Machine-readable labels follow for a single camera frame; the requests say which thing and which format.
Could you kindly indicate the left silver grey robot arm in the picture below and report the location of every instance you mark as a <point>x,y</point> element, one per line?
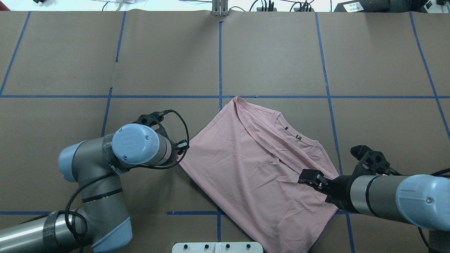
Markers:
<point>132,145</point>

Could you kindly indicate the blue tape line far right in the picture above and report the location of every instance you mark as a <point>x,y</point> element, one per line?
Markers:
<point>429,76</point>

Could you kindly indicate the pink Snoopy t-shirt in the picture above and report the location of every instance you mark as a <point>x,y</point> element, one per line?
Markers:
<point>248,160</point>

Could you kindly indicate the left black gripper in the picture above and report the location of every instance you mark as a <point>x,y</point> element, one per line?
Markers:
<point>174,153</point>

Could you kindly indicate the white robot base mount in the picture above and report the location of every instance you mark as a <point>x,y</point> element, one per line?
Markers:
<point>218,247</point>

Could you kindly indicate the blue tape line near base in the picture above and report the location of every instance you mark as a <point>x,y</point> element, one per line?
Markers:
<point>184,213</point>

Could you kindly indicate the blue tape line far left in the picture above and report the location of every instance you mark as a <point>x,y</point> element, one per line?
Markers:
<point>13,27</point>

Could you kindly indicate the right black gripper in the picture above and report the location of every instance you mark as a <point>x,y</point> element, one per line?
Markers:
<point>339,190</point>

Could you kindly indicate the aluminium frame post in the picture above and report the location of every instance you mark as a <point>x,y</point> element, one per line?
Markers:
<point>220,8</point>

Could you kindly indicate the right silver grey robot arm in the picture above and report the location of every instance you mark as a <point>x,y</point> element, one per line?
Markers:
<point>375,189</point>

